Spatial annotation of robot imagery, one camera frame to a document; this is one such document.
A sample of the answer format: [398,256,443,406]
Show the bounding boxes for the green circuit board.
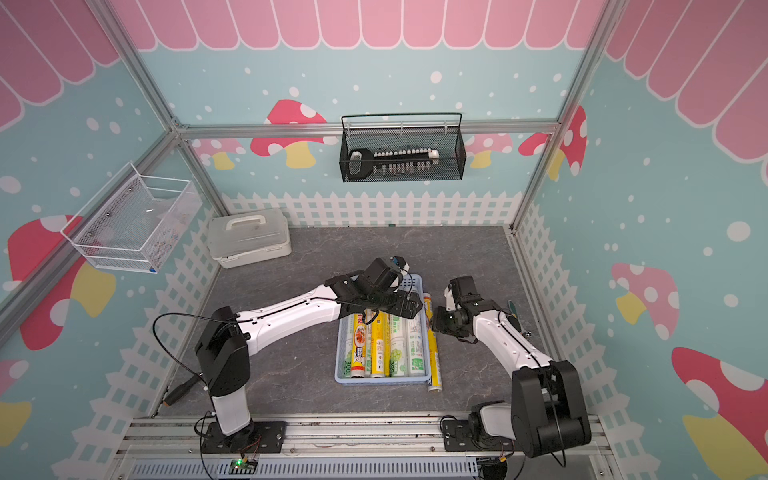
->
[228,458,258,475]

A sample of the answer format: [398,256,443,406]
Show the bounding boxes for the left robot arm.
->
[194,257,423,437]

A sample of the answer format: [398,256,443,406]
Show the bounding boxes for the aluminium front rail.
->
[111,411,613,463]

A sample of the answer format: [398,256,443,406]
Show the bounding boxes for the white wire wall basket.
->
[60,163,203,274]

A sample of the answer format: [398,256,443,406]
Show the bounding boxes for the black handled screwdriver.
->
[162,375,202,407]

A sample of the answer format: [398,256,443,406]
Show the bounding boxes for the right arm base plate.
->
[439,415,515,453]

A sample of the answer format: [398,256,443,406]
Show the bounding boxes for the black brush with white bristles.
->
[345,148,440,181]

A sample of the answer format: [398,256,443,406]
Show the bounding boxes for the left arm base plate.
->
[201,421,287,455]

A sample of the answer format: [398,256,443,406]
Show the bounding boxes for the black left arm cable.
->
[151,311,241,385]

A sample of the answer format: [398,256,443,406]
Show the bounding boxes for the green handled screwdriver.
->
[507,300,532,339]

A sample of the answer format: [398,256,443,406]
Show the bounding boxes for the yellow plastic wrap roll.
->
[350,313,367,378]
[424,293,443,393]

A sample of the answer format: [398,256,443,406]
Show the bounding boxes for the white lidded storage box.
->
[206,209,292,269]

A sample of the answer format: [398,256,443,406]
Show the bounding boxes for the white green plastic wrap roll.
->
[408,318,425,376]

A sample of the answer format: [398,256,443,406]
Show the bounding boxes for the light blue plastic basket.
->
[334,274,431,386]

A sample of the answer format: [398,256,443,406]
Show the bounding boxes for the yellow green wrap roll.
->
[371,312,389,378]

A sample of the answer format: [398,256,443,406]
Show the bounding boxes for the black wire wall basket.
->
[339,112,467,183]

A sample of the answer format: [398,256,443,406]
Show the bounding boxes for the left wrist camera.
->
[389,256,410,276]

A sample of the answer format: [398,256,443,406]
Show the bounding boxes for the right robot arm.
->
[430,276,592,458]

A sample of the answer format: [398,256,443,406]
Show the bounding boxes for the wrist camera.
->
[444,286,456,311]
[389,256,410,276]

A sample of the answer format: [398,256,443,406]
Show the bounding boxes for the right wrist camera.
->
[444,286,456,311]

